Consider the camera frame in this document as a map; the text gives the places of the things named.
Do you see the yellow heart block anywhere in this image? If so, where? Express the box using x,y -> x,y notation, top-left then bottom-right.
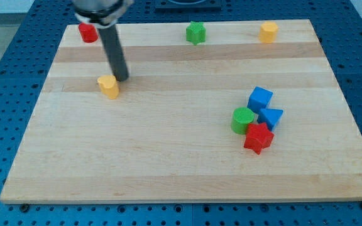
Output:
97,75 -> 119,99

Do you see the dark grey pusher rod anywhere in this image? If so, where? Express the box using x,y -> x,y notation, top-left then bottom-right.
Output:
98,25 -> 129,82

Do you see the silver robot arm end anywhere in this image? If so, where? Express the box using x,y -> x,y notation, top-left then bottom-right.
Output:
72,0 -> 134,28

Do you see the light wooden board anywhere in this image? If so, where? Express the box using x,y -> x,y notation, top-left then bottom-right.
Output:
0,19 -> 362,204

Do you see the green cylinder block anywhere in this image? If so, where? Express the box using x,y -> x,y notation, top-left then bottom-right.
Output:
231,107 -> 255,135

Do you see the blue cube block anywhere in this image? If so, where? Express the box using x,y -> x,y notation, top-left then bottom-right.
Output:
247,87 -> 273,114

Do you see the red star block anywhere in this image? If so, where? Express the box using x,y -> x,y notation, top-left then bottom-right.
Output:
243,122 -> 274,155

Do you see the green star block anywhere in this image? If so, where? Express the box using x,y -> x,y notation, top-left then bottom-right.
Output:
185,21 -> 206,45

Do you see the blue triangle block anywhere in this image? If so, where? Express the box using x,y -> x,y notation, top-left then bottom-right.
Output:
257,109 -> 284,131

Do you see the yellow hexagon block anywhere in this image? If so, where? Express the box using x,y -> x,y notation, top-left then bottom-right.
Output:
258,21 -> 278,43

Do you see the red cylinder block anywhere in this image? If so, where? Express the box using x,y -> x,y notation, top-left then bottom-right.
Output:
78,23 -> 99,43

